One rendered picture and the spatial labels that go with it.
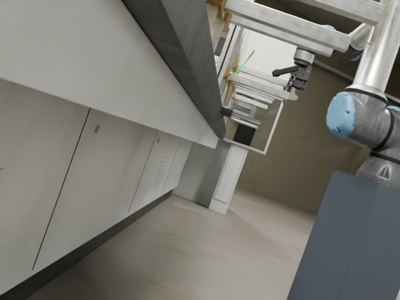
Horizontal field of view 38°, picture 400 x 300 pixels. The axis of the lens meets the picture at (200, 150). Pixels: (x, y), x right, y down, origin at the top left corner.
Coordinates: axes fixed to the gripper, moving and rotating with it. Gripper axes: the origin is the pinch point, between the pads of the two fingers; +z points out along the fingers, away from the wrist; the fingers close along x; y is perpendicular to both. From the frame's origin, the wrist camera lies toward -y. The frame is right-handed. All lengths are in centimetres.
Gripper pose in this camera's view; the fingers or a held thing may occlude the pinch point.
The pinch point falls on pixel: (283, 102)
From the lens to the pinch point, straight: 271.2
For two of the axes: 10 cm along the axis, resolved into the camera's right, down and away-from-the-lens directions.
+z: -3.2, 9.5, 0.1
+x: 0.5, 0.1, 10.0
